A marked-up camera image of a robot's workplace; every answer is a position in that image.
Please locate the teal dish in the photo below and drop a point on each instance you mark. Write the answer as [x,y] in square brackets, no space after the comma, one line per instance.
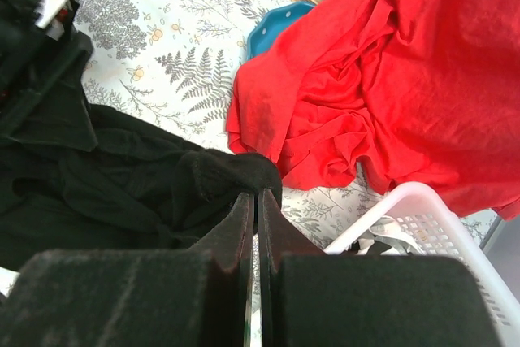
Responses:
[272,25]

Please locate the black white striped garment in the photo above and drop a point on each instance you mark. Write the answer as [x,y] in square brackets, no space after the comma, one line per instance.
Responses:
[386,237]

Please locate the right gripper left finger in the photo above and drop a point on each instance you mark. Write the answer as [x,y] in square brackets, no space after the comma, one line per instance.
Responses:
[199,296]

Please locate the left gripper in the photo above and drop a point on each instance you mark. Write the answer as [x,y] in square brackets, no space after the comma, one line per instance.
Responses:
[41,70]

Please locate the red tank top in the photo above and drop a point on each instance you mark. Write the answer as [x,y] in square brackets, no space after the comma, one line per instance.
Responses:
[406,90]

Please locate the black tank top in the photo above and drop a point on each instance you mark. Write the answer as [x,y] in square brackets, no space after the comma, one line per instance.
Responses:
[80,176]

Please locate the white plastic basket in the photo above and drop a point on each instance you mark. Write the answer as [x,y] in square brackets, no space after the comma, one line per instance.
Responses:
[437,230]

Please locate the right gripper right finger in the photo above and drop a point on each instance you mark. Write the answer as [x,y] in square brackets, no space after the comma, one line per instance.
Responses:
[309,298]

